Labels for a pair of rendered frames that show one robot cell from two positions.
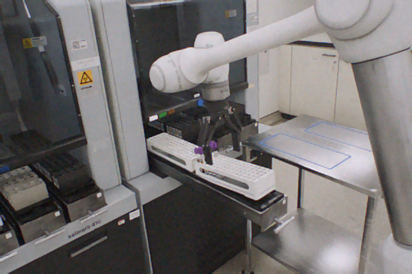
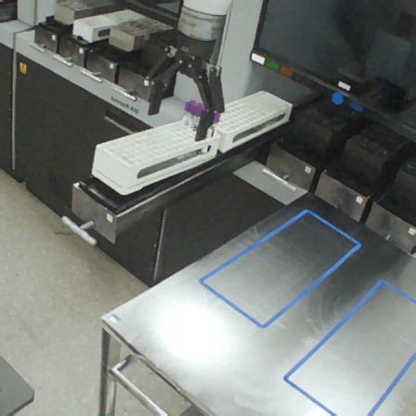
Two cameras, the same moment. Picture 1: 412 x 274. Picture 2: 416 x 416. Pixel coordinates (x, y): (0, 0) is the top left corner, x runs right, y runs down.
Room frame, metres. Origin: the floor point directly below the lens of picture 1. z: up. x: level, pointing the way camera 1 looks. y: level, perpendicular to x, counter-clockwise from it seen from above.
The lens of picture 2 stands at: (0.92, -1.14, 1.49)
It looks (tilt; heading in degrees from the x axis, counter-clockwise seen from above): 36 degrees down; 74
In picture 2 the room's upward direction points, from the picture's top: 12 degrees clockwise
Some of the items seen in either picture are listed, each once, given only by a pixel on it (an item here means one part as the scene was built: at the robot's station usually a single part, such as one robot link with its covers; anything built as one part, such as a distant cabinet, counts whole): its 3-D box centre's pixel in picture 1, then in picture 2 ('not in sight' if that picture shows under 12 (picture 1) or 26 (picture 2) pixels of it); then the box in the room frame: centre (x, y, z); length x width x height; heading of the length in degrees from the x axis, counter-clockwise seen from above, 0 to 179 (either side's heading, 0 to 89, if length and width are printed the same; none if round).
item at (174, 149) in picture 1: (176, 152); (244, 120); (1.35, 0.12, 0.83); 0.30 x 0.10 x 0.06; 41
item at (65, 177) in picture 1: (73, 177); (157, 54); (1.16, 0.49, 0.85); 0.12 x 0.02 x 0.06; 131
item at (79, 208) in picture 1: (52, 173); (202, 60); (1.33, 0.64, 0.78); 0.73 x 0.14 x 0.09; 41
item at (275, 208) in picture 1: (207, 177); (195, 160); (1.21, 0.00, 0.78); 0.73 x 0.14 x 0.09; 41
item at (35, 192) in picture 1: (29, 195); (123, 39); (1.06, 0.60, 0.85); 0.12 x 0.02 x 0.06; 132
